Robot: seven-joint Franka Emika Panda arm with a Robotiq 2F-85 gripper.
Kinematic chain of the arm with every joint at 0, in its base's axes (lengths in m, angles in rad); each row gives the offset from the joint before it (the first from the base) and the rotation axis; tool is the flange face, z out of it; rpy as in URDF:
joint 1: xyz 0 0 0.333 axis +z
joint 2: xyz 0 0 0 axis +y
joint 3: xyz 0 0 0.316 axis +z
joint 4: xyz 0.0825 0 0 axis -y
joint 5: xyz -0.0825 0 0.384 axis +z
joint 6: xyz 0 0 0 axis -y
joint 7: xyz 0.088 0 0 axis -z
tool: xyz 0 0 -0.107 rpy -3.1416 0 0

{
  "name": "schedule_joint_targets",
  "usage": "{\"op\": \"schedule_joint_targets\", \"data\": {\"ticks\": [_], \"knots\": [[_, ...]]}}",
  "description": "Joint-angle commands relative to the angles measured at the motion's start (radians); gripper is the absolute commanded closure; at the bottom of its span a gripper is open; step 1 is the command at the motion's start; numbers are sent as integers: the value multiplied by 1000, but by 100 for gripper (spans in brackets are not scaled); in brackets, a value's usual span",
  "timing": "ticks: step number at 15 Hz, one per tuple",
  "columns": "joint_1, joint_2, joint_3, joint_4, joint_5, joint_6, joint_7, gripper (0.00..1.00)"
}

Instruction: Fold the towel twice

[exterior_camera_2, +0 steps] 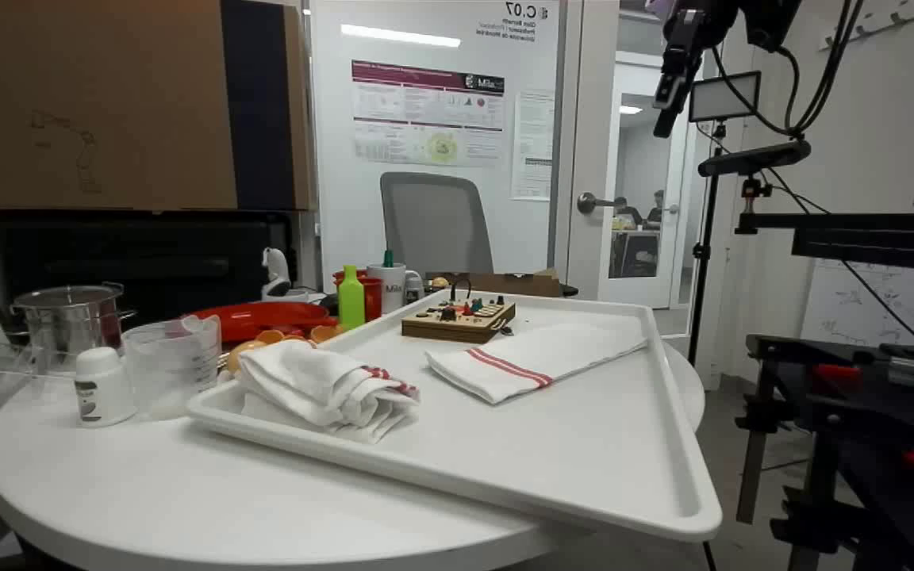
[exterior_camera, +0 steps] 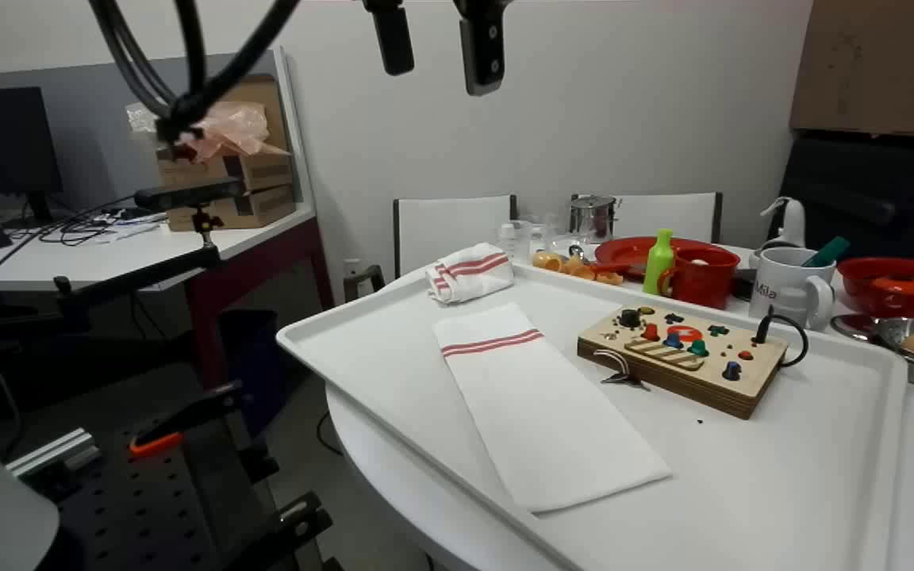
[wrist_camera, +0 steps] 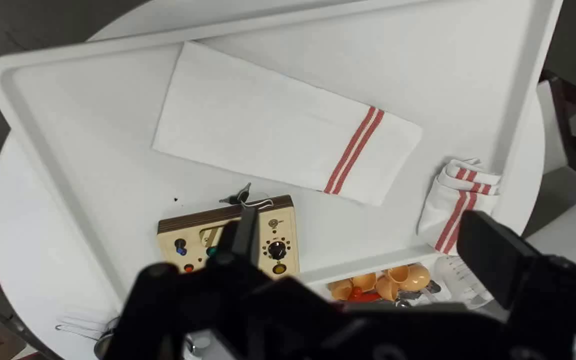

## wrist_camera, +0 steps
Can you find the small metal key with ring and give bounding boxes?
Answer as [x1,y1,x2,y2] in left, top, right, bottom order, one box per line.
[217,183,275,213]

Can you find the crumpled white towel red stripes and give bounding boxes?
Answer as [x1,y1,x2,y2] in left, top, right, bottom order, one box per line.
[415,157,504,257]

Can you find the large white plastic tray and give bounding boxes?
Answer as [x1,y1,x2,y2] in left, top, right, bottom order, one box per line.
[0,0,565,318]

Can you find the wooden busy board toy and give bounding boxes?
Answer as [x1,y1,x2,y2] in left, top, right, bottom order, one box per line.
[155,195,302,280]

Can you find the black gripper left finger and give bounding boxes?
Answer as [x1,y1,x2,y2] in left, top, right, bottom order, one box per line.
[100,257,269,360]

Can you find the clear plastic container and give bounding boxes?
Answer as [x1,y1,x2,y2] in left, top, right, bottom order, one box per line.
[431,254,496,311]

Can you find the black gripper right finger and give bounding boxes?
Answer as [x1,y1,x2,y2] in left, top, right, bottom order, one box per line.
[456,208,576,343]

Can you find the white towel red stripes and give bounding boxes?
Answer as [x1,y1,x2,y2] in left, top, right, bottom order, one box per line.
[415,157,504,257]
[149,41,425,208]

